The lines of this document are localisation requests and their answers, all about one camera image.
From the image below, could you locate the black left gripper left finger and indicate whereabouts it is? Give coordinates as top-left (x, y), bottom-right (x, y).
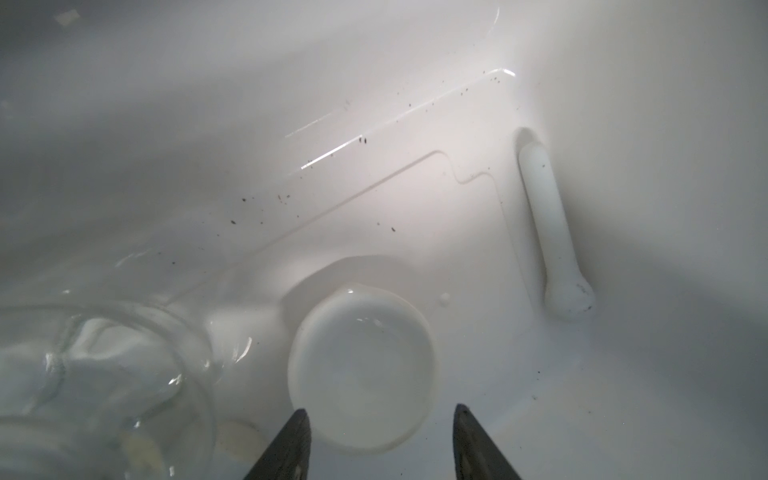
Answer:
top-left (244, 409), bottom-right (312, 480)

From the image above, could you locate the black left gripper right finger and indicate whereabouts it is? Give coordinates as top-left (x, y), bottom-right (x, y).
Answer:
top-left (452, 404), bottom-right (521, 480)

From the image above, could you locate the white mortar bowl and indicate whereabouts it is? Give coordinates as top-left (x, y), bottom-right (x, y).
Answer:
top-left (287, 283), bottom-right (439, 453)

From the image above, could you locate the white pestle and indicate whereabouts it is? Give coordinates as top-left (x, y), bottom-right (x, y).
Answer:
top-left (518, 142), bottom-right (596, 321)

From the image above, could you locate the small white cup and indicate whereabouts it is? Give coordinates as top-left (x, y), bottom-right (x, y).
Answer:
top-left (216, 419), bottom-right (269, 465)

